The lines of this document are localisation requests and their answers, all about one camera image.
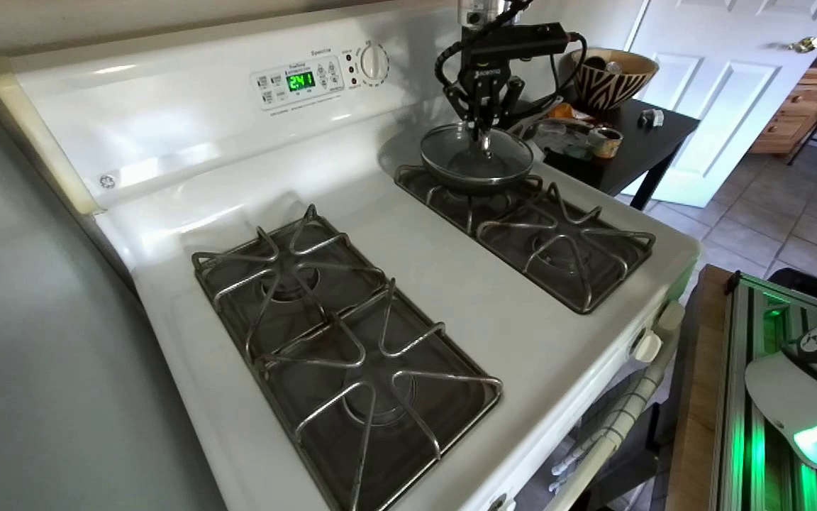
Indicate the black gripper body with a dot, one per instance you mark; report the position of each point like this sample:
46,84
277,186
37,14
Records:
490,74

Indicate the glass lid with metal knob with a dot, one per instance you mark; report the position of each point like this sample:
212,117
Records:
454,152

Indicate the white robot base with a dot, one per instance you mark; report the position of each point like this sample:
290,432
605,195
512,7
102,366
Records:
806,399

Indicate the small brown cup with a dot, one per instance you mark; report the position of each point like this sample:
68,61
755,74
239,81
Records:
607,142

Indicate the patterned brown bowl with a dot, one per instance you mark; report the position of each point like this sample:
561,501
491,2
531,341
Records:
612,81

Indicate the black burner grate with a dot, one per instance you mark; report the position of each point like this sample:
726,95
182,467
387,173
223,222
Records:
361,365
561,244

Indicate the black side table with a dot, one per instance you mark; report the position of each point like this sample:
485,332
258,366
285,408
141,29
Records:
644,145

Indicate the small metal object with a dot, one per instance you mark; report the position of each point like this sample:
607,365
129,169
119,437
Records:
650,117

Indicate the stove control panel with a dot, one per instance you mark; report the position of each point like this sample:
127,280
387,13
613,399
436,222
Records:
325,74

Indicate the white gas stove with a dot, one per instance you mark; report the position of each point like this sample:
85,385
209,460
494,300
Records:
484,303

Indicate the white panel door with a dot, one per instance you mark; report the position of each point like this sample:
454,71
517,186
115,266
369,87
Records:
739,95

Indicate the wooden cabinet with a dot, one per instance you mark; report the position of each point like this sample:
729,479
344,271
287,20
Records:
802,109

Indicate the wooden board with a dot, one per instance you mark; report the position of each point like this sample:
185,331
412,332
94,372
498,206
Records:
695,399

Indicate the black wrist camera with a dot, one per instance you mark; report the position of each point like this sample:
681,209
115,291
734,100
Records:
517,41

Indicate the green lit metal frame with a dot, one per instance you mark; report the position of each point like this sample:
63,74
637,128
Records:
744,454

